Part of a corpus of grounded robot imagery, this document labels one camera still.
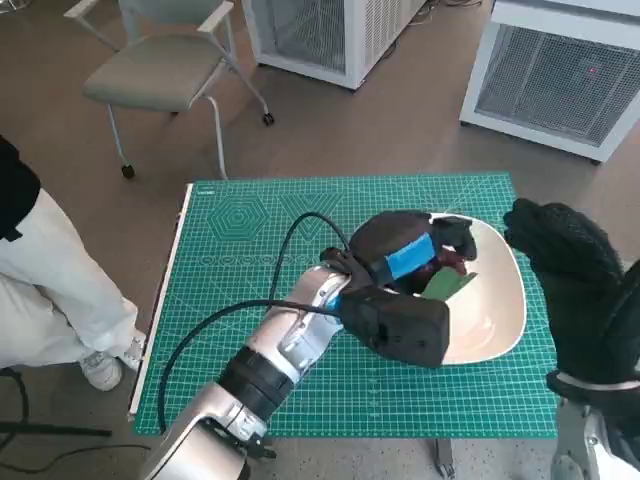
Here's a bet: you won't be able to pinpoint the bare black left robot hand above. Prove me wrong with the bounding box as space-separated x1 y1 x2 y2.
348 210 479 291

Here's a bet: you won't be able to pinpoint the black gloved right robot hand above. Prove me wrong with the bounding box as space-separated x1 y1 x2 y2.
502 198 640 389

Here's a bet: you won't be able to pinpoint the red toy grape bunch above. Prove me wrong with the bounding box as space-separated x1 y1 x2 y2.
399 247 481 302

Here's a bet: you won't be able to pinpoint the white plate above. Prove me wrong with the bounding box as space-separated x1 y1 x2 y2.
399 212 529 366

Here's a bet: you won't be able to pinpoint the green cutting mat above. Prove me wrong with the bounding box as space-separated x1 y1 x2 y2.
130 172 559 441

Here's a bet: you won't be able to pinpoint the white mesh cabinet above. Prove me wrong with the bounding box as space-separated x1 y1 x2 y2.
458 0 640 164
241 0 431 91

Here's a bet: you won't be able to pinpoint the metal table leg with caster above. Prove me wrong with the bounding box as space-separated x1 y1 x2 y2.
433 438 457 479

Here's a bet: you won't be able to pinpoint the person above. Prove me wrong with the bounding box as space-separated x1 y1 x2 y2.
0 134 149 392

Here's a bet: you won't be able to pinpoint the black floor stand bar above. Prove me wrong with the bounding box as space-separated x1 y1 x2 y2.
0 421 114 439

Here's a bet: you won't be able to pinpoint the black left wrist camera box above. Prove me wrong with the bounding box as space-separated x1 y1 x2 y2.
339 287 451 370

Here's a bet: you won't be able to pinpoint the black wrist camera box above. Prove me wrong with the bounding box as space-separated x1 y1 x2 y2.
339 287 451 370
605 397 640 466

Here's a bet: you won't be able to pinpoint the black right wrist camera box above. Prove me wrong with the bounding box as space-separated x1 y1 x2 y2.
605 397 640 466

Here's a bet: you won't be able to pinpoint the black cables by cabinets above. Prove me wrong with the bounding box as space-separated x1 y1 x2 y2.
419 0 494 26

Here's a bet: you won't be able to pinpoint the grey chair with white frame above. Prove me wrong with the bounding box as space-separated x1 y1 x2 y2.
63 0 276 180

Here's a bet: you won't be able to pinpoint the thin black floor cable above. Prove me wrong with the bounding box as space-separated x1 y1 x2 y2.
0 441 151 472

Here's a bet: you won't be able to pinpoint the thick black floor cable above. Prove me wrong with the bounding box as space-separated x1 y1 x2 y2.
0 367 29 432

